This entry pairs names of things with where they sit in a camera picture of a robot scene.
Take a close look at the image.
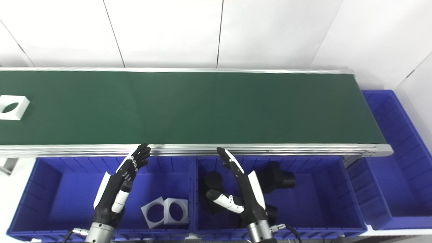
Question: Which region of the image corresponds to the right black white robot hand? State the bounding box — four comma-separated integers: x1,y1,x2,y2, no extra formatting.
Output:
206,147,271,227

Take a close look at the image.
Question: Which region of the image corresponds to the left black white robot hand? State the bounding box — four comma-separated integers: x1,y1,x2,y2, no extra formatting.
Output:
93,143,151,227

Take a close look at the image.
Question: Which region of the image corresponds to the black cylindrical part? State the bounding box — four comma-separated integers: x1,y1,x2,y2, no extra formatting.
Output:
202,171,224,214

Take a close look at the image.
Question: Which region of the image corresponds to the black flanged part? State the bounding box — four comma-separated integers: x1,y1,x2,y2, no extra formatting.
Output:
258,161,297,195

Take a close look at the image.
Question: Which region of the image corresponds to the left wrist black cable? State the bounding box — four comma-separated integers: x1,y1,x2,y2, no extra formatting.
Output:
62,228,90,243

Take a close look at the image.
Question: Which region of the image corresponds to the blue bin with white parts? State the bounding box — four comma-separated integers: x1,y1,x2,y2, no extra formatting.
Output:
6,156,197,242

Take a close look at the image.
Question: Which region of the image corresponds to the white square part with hole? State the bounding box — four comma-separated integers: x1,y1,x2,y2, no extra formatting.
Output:
0,95,30,121
141,196,166,229
163,198,189,225

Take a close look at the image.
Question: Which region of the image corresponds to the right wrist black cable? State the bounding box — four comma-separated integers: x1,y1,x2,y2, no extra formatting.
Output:
270,223,303,243

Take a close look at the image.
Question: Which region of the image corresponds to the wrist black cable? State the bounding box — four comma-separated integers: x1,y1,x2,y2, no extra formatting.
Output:
270,223,303,243
62,228,90,243

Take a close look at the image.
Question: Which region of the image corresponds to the empty blue bin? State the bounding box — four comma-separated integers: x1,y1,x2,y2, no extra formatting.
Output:
346,89,432,231

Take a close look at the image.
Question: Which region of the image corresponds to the blue bin with black parts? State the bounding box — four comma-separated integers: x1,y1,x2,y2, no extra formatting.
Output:
193,155,368,241

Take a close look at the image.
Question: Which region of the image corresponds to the green conveyor belt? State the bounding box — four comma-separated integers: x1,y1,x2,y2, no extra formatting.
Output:
0,67,394,160
0,71,387,146

